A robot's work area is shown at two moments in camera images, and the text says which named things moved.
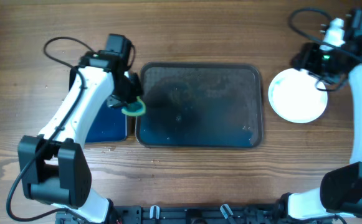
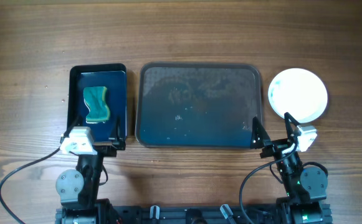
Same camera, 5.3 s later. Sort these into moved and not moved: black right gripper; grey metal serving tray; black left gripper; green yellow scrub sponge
Moved: black right gripper; green yellow scrub sponge; black left gripper
Not moved: grey metal serving tray
